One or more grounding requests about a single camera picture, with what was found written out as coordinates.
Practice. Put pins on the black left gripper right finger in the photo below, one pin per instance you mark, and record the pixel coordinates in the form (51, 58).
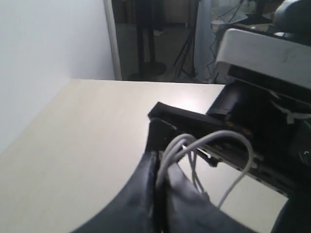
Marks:
(188, 211)

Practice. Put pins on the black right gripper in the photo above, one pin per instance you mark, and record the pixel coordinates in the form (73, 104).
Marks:
(278, 127)

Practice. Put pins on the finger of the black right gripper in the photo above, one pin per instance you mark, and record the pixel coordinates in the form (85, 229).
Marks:
(162, 132)
(186, 121)

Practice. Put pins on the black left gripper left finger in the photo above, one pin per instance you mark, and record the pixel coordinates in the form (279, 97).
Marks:
(132, 209)

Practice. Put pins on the white wired earphones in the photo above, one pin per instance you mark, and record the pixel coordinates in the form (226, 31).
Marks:
(186, 145)

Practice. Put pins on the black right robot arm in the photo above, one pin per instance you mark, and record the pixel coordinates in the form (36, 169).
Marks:
(296, 214)

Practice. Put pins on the black tripod stand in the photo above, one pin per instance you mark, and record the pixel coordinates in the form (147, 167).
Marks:
(184, 62)

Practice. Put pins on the black round-base pole stand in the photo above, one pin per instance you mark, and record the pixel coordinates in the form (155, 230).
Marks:
(148, 67)

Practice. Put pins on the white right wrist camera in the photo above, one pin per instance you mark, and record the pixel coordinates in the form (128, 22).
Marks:
(266, 54)

